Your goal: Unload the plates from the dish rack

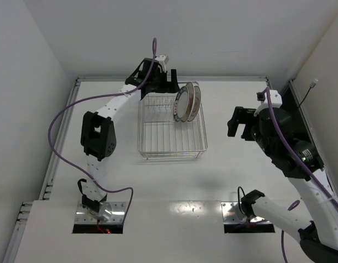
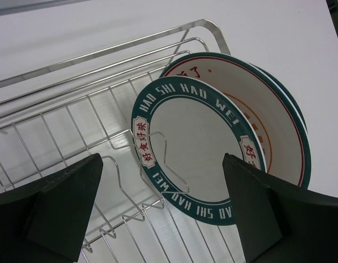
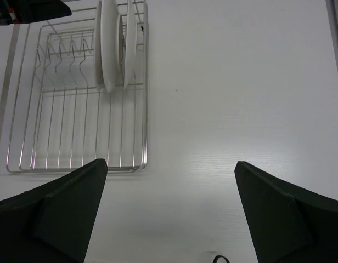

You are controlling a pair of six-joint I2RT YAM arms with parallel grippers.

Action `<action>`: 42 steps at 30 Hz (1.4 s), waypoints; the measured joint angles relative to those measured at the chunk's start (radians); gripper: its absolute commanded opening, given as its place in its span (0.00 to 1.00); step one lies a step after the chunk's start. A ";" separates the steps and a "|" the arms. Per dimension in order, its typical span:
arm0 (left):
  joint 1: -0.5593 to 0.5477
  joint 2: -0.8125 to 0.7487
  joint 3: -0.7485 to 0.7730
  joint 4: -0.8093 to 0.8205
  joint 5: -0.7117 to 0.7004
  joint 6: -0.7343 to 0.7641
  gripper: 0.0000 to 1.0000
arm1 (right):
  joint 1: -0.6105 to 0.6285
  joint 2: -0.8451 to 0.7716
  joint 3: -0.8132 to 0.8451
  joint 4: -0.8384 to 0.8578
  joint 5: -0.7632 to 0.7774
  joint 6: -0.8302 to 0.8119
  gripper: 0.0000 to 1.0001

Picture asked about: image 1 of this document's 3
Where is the metal base plate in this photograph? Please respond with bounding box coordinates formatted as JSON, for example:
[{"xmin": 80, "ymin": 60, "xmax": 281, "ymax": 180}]
[
  {"xmin": 221, "ymin": 202, "xmax": 269, "ymax": 225},
  {"xmin": 74, "ymin": 202, "xmax": 126, "ymax": 225}
]

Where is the black line patterned plate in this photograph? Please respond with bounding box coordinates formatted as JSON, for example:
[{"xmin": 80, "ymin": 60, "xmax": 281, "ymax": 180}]
[{"xmin": 188, "ymin": 85, "xmax": 201, "ymax": 122}]

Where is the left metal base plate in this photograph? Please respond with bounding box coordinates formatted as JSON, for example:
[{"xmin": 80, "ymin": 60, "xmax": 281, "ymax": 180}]
[{"xmin": 74, "ymin": 202, "xmax": 126, "ymax": 225}]

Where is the metal wire dish rack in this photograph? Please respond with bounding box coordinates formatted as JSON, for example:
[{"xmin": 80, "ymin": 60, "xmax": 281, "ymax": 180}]
[{"xmin": 138, "ymin": 93, "xmax": 207, "ymax": 159}]

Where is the black wall cable white plug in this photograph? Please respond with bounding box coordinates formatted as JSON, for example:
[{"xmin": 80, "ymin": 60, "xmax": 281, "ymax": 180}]
[{"xmin": 297, "ymin": 78, "xmax": 318, "ymax": 109}]

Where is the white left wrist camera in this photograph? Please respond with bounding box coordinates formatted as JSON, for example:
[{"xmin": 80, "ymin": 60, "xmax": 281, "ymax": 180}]
[{"xmin": 155, "ymin": 54, "xmax": 169, "ymax": 72}]

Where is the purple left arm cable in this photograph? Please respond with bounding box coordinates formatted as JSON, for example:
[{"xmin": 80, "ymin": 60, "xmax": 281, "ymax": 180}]
[{"xmin": 48, "ymin": 37, "xmax": 158, "ymax": 233}]

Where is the green rimmed white plate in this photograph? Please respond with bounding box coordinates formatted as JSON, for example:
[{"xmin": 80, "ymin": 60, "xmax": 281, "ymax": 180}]
[{"xmin": 173, "ymin": 85, "xmax": 189, "ymax": 122}]

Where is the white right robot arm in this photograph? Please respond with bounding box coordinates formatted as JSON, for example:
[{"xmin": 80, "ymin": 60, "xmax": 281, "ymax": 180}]
[{"xmin": 227, "ymin": 88, "xmax": 338, "ymax": 262}]

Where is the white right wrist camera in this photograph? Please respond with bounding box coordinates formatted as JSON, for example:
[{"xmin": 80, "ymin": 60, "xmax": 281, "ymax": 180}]
[{"xmin": 254, "ymin": 90, "xmax": 283, "ymax": 116}]

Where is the orange patterned white plate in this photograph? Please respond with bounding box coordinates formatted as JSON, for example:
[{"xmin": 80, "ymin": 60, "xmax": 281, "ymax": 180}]
[{"xmin": 181, "ymin": 82, "xmax": 195, "ymax": 122}]

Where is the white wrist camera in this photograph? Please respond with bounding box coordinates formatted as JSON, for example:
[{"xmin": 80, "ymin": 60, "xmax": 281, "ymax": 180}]
[
  {"xmin": 155, "ymin": 54, "xmax": 169, "ymax": 72},
  {"xmin": 254, "ymin": 90, "xmax": 283, "ymax": 116}
]

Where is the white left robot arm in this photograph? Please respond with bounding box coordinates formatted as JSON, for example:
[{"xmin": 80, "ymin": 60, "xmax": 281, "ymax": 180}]
[{"xmin": 78, "ymin": 55, "xmax": 179, "ymax": 221}]

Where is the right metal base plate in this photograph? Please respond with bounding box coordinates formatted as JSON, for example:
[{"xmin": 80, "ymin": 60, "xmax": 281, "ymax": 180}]
[{"xmin": 221, "ymin": 202, "xmax": 269, "ymax": 225}]

